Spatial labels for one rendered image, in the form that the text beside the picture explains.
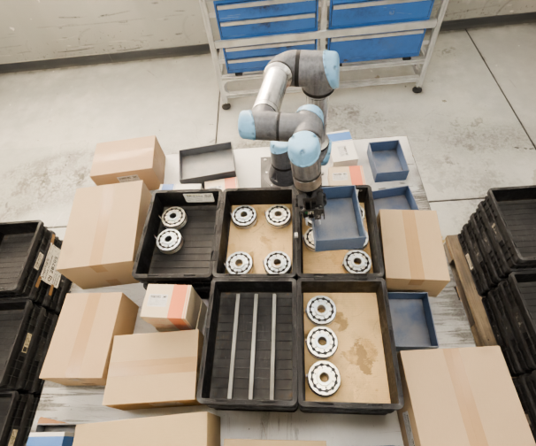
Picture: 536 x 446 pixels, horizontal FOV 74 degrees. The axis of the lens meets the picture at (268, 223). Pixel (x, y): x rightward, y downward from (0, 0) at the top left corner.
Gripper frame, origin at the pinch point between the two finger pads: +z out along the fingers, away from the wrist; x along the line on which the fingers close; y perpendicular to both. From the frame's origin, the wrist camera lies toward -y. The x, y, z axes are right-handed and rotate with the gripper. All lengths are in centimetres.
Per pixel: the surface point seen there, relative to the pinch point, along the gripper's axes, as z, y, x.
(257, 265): 27.5, 2.5, -23.4
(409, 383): 25, 46, 24
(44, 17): 43, -277, -233
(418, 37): 74, -198, 88
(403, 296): 41, 13, 31
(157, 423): 18, 56, -51
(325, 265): 29.8, 3.6, 2.6
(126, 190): 15, -33, -80
